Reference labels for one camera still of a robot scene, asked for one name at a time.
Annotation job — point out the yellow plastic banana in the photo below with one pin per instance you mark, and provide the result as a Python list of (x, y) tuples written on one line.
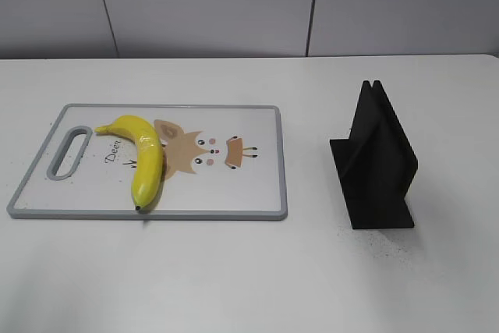
[(149, 159)]

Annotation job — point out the black knife stand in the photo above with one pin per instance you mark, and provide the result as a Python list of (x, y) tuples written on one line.
[(376, 163)]

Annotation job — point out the white grey-rimmed cutting board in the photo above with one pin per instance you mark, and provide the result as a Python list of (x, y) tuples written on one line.
[(223, 162)]

